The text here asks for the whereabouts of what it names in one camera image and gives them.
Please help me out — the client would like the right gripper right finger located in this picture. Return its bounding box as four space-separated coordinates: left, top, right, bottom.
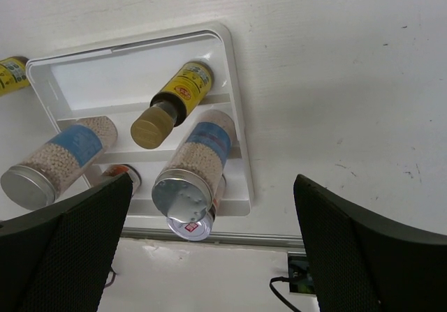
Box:
293 174 446 311

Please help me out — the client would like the short white-lid jar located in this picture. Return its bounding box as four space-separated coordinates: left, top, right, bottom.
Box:
99 164 142 195
166 175 228 240

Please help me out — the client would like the tall peppercorn jar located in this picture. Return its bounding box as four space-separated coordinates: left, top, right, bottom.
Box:
1 116 118 211
152 110 237 223

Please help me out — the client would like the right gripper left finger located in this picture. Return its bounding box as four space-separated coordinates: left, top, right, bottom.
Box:
1 174 133 311

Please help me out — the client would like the white divided organizer tray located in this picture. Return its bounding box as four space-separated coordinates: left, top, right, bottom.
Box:
27 22 254 217

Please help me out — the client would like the yellow sauce bottle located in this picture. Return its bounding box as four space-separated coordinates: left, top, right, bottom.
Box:
0 56 30 96
131 61 214 149

